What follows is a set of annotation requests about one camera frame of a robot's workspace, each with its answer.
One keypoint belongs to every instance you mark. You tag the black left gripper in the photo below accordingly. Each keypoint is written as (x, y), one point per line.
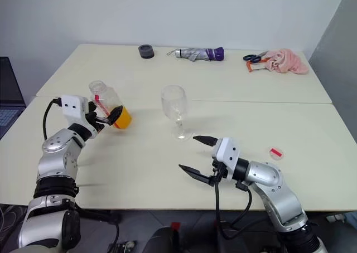
(94, 124)

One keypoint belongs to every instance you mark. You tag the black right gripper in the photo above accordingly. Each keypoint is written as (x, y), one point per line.
(218, 172)

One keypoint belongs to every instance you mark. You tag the clear bottle with orange drink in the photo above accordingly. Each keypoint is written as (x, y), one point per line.
(125, 119)

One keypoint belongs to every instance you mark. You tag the clear wine glass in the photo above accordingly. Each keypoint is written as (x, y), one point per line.
(174, 105)

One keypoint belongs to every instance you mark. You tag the clear cap with red tape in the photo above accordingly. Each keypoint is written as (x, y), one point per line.
(276, 152)

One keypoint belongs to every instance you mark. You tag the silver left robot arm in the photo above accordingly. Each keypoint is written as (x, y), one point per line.
(55, 150)

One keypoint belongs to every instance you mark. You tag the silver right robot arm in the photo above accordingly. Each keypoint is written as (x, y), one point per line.
(267, 177)

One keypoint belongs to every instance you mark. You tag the dark rounded shape red tab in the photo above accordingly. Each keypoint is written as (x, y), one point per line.
(164, 242)
(231, 244)

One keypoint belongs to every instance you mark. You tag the dark laptop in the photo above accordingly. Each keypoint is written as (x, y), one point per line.
(9, 97)

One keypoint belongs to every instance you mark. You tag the orange framed flat item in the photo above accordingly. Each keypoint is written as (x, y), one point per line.
(248, 67)

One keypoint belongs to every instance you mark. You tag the folded silver purple umbrella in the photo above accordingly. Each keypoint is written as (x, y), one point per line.
(195, 54)

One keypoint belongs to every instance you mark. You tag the small black floor device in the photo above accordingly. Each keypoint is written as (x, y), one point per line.
(122, 247)

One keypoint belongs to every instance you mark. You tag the pink cloth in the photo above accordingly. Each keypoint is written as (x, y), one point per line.
(290, 62)

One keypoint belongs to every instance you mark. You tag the white power strip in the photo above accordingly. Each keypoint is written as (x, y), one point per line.
(336, 217)

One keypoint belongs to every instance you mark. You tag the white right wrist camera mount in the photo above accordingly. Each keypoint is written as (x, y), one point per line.
(227, 152)

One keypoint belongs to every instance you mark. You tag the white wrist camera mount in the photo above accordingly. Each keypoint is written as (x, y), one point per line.
(72, 105)
(227, 152)

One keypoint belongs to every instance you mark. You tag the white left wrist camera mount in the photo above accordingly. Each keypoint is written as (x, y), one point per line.
(72, 105)

